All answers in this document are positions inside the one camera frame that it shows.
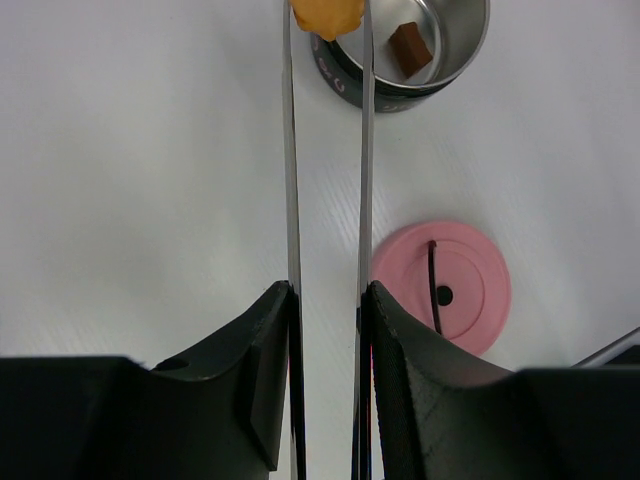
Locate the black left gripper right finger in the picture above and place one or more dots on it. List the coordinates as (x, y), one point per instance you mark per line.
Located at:
(444, 413)

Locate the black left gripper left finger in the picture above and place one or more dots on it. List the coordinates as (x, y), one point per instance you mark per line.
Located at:
(212, 411)

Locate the metal tweezers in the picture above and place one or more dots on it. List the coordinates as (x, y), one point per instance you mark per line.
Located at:
(361, 462)

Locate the brown cube food piece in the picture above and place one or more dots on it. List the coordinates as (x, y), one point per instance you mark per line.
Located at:
(409, 49)

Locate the yellow-orange food piece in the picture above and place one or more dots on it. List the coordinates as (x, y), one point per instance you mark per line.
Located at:
(328, 18)

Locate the steel lunch box bowl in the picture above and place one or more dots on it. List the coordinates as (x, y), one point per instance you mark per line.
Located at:
(453, 32)

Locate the pink lid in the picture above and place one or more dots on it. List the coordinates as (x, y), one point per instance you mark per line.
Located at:
(459, 267)

